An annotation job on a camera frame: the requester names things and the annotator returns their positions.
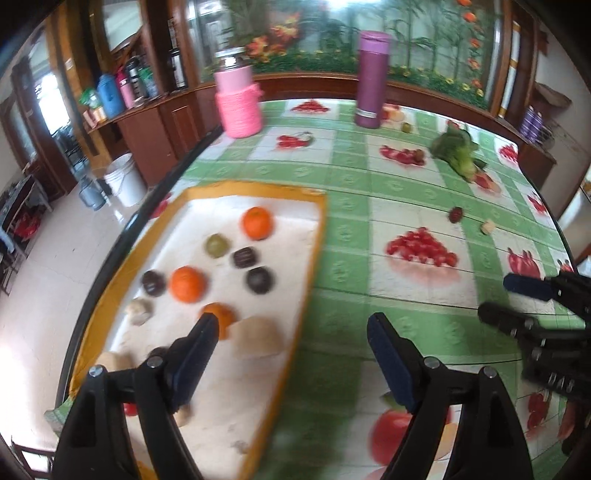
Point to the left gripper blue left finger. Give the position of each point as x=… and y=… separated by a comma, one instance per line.
x=186, y=360

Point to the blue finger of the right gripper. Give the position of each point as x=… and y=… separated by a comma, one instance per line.
x=510, y=322
x=528, y=286

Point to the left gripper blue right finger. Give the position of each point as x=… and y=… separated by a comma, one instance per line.
x=397, y=357

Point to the beige round chunk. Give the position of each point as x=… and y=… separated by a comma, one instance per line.
x=183, y=415

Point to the small orange tangerine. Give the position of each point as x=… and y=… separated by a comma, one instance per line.
x=224, y=314

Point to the red tomato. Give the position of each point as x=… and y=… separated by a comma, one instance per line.
x=130, y=409

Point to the large beige cylinder chunk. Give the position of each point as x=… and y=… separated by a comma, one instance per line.
x=115, y=361

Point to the small beige cube chunk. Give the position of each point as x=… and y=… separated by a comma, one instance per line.
x=138, y=311

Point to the orange mandarin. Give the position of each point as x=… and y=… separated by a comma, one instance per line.
x=187, y=284
x=257, y=223

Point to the small dark plum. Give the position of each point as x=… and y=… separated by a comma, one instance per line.
x=245, y=257

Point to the green round fruit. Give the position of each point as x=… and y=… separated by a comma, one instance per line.
x=216, y=245

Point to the tiny beige chunk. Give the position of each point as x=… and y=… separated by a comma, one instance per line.
x=487, y=227

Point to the far red jujube date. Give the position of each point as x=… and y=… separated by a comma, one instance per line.
x=455, y=215

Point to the white foam tray yellow rim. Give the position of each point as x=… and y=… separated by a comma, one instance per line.
x=237, y=400

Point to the green bok choy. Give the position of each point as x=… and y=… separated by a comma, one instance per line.
x=456, y=147

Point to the purple cans on shelf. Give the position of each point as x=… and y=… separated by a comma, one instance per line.
x=531, y=125

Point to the grey metal kettle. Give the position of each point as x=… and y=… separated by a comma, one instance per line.
x=91, y=194

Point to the white plastic bucket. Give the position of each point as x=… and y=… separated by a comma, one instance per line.
x=125, y=180

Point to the wooden cabinet counter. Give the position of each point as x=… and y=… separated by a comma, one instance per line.
x=161, y=133

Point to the blue plastic jug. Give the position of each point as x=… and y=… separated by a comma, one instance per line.
x=110, y=96

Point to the pink jar with knit sleeve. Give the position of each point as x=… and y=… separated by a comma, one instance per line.
x=237, y=94

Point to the purple thermos bottle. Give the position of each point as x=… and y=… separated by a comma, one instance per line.
x=373, y=67

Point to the pink bottle on counter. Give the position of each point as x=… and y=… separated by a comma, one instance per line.
x=125, y=89

